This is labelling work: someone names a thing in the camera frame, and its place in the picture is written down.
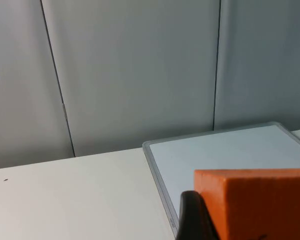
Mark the grey-framed whiteboard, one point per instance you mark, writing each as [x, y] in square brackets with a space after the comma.
[215, 150]

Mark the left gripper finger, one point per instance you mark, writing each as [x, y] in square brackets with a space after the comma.
[192, 220]

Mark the orange cube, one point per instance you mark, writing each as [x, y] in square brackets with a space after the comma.
[260, 210]

